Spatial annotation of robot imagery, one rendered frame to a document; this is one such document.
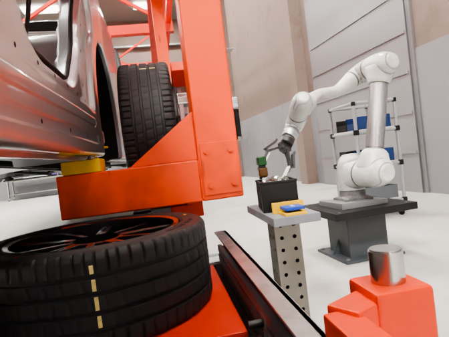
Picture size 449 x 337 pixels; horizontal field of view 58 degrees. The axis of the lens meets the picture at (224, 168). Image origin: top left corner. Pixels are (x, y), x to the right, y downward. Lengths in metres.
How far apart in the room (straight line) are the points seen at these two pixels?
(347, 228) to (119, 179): 1.39
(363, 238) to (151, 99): 1.44
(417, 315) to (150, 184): 1.17
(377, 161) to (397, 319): 1.85
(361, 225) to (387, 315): 1.98
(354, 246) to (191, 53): 1.47
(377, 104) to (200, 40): 1.19
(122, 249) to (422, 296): 0.67
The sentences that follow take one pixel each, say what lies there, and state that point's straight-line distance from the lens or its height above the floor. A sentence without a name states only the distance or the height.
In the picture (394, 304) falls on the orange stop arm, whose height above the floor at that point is 0.50.
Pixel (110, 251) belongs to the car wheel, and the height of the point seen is 0.50.
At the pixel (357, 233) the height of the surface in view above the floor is 0.15.
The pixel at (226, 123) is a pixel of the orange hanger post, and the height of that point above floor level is 0.81.
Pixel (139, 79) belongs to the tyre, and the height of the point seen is 1.06.
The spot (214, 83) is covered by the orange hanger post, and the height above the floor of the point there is 0.96.
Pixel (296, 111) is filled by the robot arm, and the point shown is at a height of 0.86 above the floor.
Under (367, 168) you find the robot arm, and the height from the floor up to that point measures 0.52.
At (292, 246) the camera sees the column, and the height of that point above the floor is 0.31.
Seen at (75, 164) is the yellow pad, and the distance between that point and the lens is 1.58.
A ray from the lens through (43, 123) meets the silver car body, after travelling 0.95.
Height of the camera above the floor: 0.68
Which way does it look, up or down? 2 degrees down
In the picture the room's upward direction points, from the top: 7 degrees counter-clockwise
